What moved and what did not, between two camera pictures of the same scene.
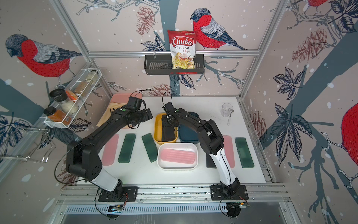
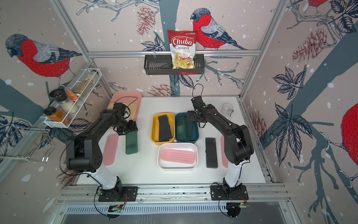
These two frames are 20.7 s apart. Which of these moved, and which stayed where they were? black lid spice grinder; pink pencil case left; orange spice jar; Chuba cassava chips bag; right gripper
Moved: right gripper
Stayed: pink pencil case left; orange spice jar; black lid spice grinder; Chuba cassava chips bag
